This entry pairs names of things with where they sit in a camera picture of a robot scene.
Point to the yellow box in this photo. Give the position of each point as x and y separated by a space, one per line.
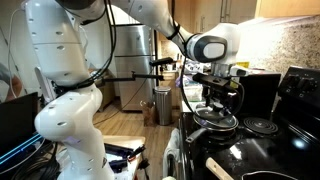
243 64

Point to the wooden slotted spatula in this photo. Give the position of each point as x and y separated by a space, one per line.
216 168

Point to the black camera boom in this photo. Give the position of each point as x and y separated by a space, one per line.
116 79

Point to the white towel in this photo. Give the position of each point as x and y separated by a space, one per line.
170 146

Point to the black exterior camera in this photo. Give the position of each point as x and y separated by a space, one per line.
162 61

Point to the white plastic container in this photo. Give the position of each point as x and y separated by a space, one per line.
193 93

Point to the glass lid with black knob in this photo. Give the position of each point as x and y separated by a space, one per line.
206 120

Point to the black frying pan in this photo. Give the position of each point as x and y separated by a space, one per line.
195 134

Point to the black blue clamp bar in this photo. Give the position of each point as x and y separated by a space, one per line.
116 151

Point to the stainless steel trash can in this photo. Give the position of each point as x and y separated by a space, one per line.
164 106

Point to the black electric stove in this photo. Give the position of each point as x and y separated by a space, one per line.
266 153

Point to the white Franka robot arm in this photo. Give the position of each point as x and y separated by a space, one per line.
66 123

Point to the wooden table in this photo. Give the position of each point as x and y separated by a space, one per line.
123 140

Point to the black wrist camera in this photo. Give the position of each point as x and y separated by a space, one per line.
213 81

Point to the black coil burner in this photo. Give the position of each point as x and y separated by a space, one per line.
260 126

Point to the wooden wall cabinets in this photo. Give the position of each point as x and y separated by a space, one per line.
240 10

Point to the cream patterned towel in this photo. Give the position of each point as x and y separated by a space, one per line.
169 178

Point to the black microwave oven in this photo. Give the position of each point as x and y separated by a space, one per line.
260 96

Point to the purple cloth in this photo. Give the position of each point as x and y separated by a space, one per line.
180 81

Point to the white wall cabinet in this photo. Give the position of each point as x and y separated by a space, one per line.
125 19

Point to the countertop dish rack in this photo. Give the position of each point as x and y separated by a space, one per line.
193 66

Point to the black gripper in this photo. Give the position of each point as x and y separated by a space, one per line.
218 95

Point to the stainless steel refrigerator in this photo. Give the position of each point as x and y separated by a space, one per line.
133 66

